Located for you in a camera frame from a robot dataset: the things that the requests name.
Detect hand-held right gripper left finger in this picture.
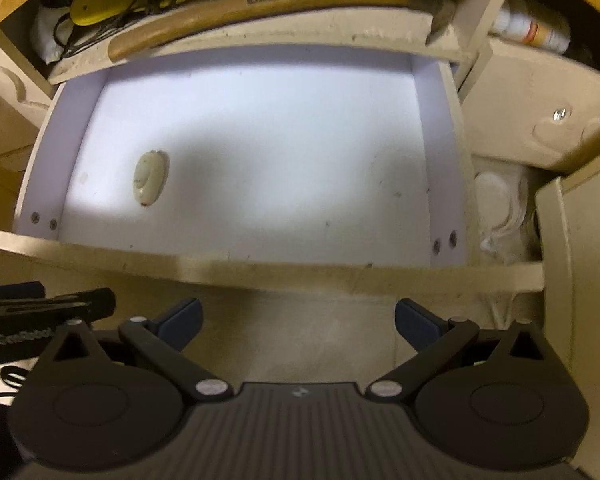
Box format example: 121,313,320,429
40,298,234,403

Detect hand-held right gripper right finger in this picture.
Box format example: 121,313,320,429
366,298,561,403

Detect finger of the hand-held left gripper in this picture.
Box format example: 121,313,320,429
0,283,45,303
0,288,117,324

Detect beige wooden drawer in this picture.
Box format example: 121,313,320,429
0,42,547,293

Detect beige drawer with metal knobs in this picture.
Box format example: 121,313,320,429
457,39,600,177

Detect beige cabinet door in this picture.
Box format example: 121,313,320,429
534,150,600,480

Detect white cloth bundle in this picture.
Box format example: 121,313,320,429
34,4,77,65

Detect beige wooden cabinet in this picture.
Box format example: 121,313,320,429
0,0,600,181

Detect white bottle with orange label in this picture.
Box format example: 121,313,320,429
494,2,572,54

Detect yellow device with black cable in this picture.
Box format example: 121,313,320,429
52,0,206,58

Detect wooden-handled hammer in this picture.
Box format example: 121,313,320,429
107,0,457,62

